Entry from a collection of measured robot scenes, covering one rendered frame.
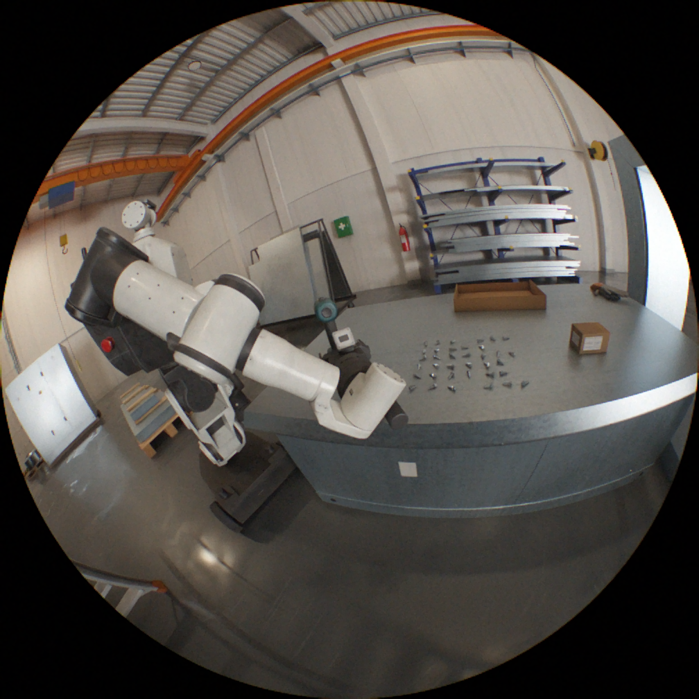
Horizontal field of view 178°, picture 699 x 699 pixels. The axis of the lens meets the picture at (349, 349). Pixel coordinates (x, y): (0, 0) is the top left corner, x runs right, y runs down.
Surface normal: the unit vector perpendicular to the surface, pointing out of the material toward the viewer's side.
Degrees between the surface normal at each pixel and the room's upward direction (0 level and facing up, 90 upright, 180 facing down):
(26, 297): 90
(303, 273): 78
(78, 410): 90
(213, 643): 0
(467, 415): 0
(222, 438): 40
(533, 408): 0
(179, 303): 64
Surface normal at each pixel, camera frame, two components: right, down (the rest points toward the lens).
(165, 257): 0.94, -0.05
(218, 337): 0.68, -0.09
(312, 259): -0.38, 0.28
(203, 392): 0.84, 0.17
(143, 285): 0.44, -0.23
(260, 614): -0.26, -0.88
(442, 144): -0.38, 0.48
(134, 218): 0.50, 0.38
